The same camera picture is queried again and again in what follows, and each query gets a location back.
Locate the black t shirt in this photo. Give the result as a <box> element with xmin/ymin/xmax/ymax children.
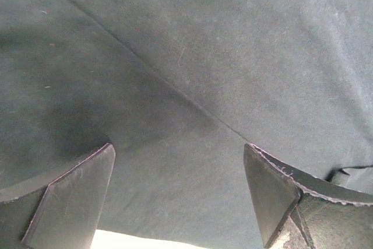
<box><xmin>1</xmin><ymin>0</ymin><xmax>372</xmax><ymax>248</ymax></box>

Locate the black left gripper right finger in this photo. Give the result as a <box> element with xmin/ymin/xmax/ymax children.
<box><xmin>244</xmin><ymin>143</ymin><xmax>372</xmax><ymax>248</ymax></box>

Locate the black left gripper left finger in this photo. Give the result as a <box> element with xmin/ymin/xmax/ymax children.
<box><xmin>1</xmin><ymin>143</ymin><xmax>115</xmax><ymax>248</ymax></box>

